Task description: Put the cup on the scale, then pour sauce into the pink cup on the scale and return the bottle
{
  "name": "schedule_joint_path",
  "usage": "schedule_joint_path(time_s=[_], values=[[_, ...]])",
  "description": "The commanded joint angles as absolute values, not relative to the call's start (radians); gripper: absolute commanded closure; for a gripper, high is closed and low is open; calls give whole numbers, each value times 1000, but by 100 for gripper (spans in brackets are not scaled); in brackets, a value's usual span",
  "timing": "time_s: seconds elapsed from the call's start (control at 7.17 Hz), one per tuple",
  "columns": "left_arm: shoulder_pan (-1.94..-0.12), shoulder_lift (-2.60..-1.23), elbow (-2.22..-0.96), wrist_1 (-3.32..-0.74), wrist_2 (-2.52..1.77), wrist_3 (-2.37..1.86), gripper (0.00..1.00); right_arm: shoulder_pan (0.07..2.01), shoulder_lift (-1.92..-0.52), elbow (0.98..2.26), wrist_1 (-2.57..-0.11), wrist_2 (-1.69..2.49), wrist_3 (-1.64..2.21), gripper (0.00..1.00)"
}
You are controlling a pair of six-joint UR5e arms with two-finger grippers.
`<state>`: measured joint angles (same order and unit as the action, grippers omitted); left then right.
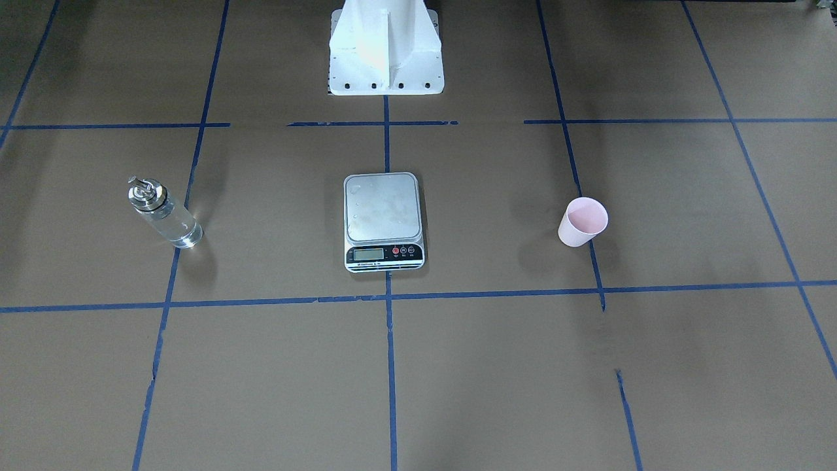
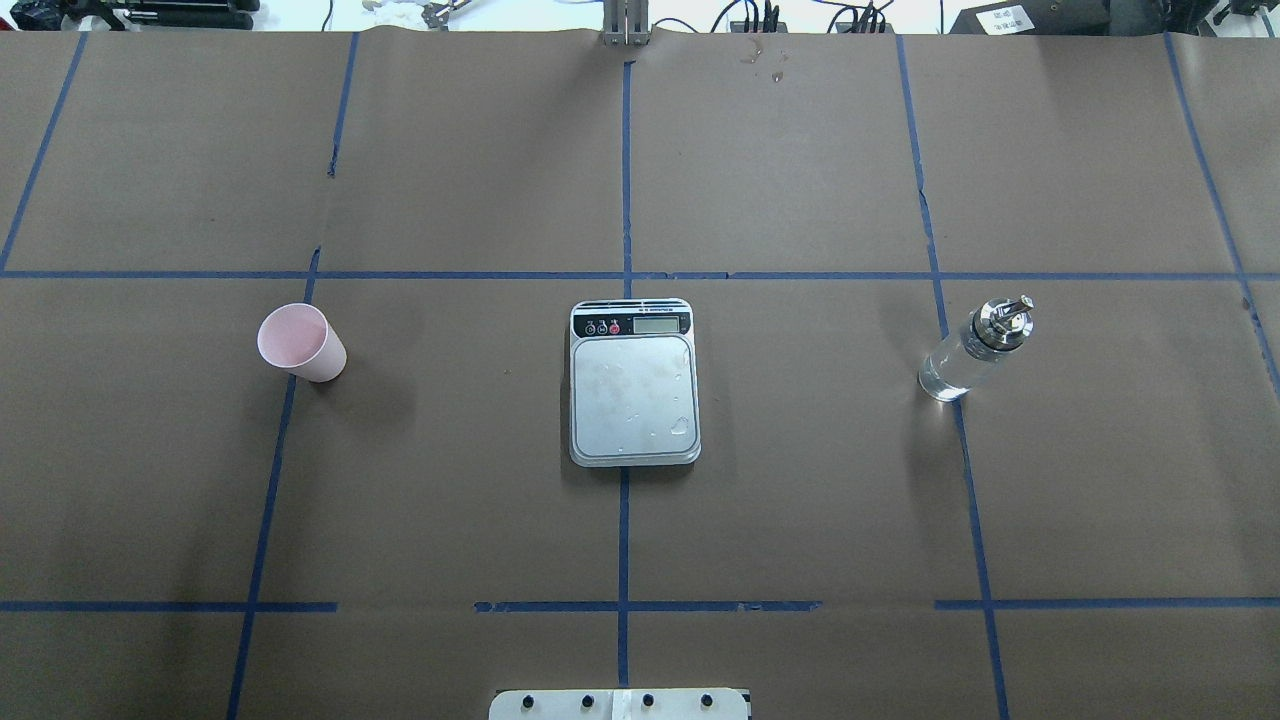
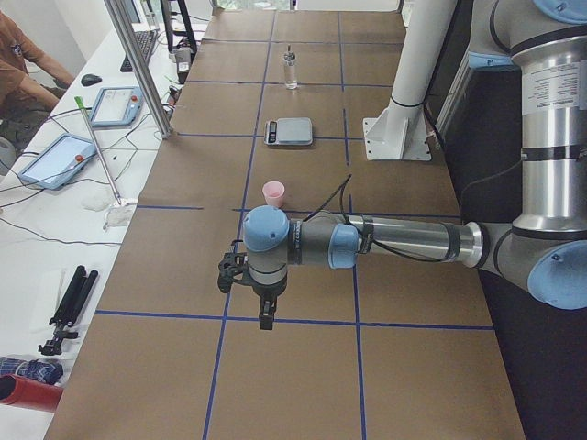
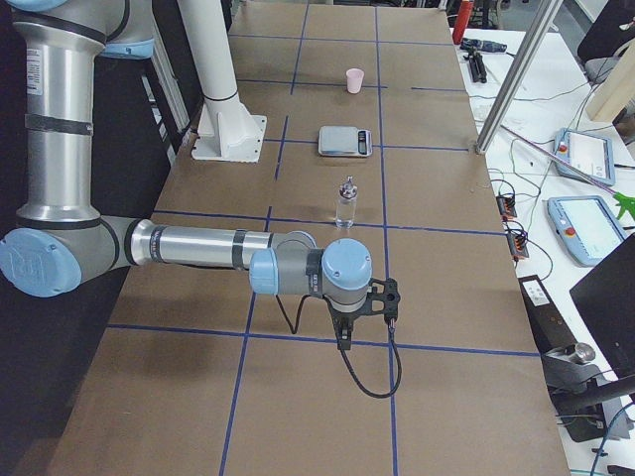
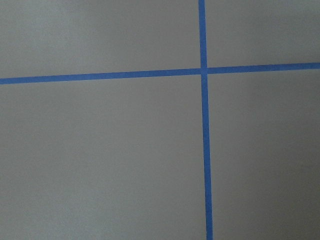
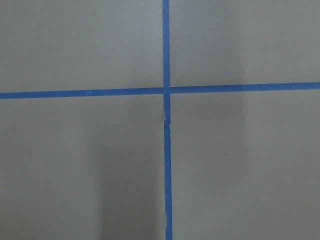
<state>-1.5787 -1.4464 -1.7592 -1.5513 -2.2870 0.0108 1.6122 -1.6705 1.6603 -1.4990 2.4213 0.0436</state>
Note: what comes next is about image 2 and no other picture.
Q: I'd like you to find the clear glass sauce bottle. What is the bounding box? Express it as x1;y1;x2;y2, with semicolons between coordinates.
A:
916;295;1036;402

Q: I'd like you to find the black box white label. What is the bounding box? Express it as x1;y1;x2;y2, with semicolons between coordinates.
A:
946;1;1111;36

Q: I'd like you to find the pink plastic cup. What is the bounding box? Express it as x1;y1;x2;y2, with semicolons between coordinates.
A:
256;304;348;383

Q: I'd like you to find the silver digital kitchen scale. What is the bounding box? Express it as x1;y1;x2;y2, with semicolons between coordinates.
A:
567;297;701;468

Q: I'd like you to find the aluminium frame post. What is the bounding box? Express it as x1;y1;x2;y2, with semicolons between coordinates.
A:
600;0;652;47

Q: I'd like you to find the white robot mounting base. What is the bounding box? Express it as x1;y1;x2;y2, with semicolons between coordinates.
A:
488;687;753;719

